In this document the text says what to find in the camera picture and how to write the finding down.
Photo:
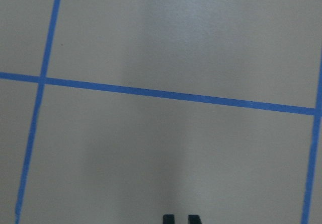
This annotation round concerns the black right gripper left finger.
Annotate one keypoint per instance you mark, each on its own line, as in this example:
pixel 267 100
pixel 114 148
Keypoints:
pixel 168 219

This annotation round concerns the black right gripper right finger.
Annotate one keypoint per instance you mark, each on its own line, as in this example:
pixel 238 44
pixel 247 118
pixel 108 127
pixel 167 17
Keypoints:
pixel 194 219

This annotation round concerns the brown paper table cover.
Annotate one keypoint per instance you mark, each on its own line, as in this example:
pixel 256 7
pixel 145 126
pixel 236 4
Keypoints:
pixel 122 111

